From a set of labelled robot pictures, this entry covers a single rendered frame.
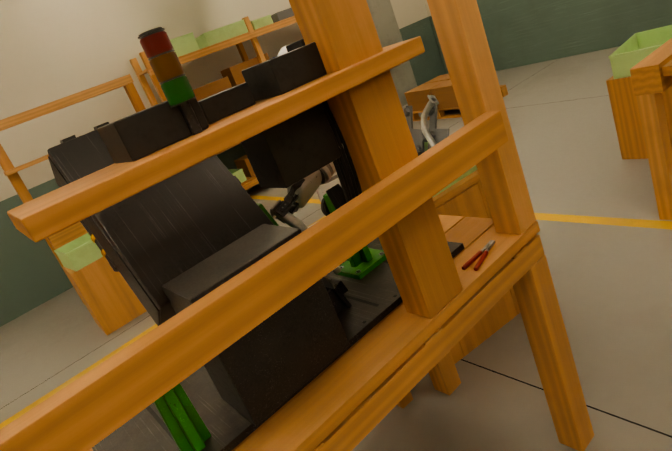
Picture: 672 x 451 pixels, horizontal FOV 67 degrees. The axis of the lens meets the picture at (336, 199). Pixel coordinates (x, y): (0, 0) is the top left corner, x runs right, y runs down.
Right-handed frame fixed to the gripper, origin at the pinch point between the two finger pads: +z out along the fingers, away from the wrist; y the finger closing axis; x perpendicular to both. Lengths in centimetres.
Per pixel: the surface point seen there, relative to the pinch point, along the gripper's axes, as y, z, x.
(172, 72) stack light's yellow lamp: 57, 11, -12
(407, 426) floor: -113, 9, 64
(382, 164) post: 26.6, -12.3, 21.4
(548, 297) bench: -30, -35, 77
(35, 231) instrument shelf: 58, 46, -6
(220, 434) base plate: -3, 53, 21
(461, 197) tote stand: -77, -83, 34
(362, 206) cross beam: 30.0, 1.6, 24.3
